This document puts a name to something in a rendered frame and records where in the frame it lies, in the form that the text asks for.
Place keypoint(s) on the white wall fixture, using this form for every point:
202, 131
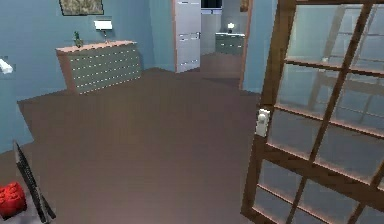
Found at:
5, 66

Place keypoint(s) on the dark window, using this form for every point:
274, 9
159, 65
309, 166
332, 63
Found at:
211, 3

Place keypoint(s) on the small white lamp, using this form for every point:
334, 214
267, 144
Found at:
230, 26

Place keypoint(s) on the grey chest of drawers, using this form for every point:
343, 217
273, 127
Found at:
100, 66

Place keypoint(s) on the white door knob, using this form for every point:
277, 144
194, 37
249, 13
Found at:
263, 122

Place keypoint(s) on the white table lamp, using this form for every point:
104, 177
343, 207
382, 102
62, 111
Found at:
103, 25

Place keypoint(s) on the small green house plant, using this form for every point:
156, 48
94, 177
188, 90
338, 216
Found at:
78, 40

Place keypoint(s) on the white room door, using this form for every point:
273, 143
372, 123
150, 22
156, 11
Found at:
187, 33

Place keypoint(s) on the red blocky object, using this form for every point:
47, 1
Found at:
11, 199

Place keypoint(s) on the framed wall picture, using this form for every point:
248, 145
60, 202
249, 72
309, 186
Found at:
81, 6

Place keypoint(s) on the brown glass pane door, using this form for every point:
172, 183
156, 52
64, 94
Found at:
280, 66

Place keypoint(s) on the grey green sideboard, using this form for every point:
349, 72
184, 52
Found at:
230, 44

